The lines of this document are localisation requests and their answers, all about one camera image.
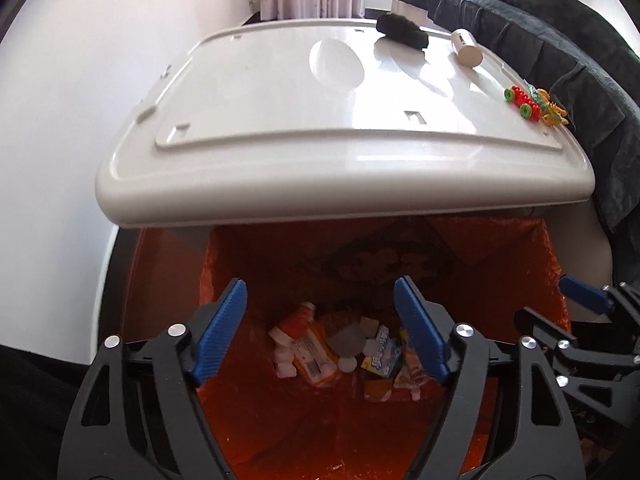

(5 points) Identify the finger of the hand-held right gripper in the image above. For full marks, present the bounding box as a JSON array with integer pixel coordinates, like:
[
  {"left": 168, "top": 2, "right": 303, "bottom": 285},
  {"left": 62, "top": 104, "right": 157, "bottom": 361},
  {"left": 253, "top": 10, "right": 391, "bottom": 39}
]
[
  {"left": 515, "top": 308, "right": 640, "bottom": 426},
  {"left": 559, "top": 274, "right": 640, "bottom": 321}
]

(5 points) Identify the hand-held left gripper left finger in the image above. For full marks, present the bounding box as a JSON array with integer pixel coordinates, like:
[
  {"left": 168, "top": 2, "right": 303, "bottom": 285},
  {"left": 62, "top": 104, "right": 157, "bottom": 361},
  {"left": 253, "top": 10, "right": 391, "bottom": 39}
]
[{"left": 57, "top": 278, "right": 248, "bottom": 480}]

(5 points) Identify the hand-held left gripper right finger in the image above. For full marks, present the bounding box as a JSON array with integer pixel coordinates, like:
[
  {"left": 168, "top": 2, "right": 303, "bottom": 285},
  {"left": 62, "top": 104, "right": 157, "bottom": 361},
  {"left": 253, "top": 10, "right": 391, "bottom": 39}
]
[{"left": 394, "top": 276, "right": 586, "bottom": 480}]

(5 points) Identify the white orange snack bag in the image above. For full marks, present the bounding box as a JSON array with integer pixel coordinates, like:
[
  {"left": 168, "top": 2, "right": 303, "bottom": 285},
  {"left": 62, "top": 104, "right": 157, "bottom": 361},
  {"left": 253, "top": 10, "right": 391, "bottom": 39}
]
[{"left": 395, "top": 327, "right": 427, "bottom": 401}]

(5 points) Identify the blue snack packet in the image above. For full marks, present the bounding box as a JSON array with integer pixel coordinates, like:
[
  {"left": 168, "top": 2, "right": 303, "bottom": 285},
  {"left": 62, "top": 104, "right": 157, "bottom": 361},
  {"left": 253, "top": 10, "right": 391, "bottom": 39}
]
[{"left": 361, "top": 327, "right": 403, "bottom": 373}]

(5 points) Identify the orange bottle with label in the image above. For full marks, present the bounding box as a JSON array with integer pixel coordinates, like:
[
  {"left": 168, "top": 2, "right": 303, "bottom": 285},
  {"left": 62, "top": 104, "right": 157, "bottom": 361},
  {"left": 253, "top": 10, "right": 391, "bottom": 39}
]
[{"left": 277, "top": 302, "right": 341, "bottom": 386}]

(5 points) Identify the trash bin with orange liner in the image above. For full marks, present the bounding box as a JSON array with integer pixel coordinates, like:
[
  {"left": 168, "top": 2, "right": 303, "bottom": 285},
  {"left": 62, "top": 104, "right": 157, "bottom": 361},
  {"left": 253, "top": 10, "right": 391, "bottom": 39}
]
[{"left": 97, "top": 215, "right": 573, "bottom": 480}]

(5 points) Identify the dark velvet bed cover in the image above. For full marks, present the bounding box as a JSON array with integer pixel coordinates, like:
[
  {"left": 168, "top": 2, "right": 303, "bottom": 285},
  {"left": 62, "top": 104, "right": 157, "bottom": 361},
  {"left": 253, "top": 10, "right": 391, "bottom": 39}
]
[{"left": 385, "top": 0, "right": 640, "bottom": 233}]

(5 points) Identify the yellow green dinosaur toy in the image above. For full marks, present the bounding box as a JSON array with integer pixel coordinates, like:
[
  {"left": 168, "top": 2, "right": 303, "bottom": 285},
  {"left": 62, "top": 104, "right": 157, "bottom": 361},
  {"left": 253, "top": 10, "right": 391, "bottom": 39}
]
[{"left": 530, "top": 89, "right": 568, "bottom": 128}]

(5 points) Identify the white plastic storage box lid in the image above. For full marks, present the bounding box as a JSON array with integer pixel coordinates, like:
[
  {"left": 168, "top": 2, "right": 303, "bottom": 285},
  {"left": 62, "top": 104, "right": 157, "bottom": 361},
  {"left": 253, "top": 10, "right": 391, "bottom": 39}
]
[{"left": 95, "top": 19, "right": 596, "bottom": 228}]

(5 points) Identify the red toy car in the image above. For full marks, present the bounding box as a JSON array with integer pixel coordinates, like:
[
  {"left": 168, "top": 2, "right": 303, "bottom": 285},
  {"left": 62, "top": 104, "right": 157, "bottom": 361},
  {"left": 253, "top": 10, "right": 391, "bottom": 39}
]
[{"left": 503, "top": 85, "right": 543, "bottom": 122}]

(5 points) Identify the beige bottle with grey cap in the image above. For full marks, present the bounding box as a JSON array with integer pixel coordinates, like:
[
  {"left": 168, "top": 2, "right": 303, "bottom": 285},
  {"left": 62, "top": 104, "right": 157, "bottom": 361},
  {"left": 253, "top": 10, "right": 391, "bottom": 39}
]
[{"left": 451, "top": 29, "right": 482, "bottom": 67}]

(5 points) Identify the dark blanket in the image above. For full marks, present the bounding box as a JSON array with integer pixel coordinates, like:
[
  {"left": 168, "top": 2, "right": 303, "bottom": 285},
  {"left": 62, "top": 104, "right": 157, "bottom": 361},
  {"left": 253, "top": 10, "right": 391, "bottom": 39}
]
[{"left": 475, "top": 0, "right": 640, "bottom": 91}]

